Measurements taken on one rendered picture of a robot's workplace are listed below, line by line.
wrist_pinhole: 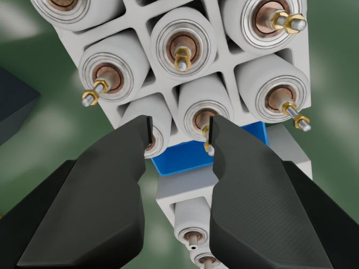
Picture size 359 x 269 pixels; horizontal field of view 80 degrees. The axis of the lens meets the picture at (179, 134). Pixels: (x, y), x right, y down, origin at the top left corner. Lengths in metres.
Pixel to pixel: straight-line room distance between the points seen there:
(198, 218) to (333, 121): 0.49
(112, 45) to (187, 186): 0.39
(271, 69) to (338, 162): 0.59
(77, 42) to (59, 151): 0.47
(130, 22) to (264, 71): 0.22
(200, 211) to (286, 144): 0.28
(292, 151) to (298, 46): 0.27
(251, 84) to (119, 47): 0.20
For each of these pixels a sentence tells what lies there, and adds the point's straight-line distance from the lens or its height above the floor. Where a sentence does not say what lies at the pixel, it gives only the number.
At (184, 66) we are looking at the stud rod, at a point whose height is 0.34.
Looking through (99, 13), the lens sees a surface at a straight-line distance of 0.35.
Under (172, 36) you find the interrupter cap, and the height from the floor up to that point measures 0.25.
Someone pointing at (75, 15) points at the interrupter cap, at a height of 0.25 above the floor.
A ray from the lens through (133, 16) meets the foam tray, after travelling 0.40.
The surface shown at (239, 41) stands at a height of 0.25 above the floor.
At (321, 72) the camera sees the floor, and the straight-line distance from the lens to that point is 0.69.
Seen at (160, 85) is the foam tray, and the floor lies 0.18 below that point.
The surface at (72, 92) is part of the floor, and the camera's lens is 0.69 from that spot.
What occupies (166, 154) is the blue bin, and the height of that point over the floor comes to 0.04.
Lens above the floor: 0.57
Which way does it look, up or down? 57 degrees down
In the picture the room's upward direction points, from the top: 178 degrees counter-clockwise
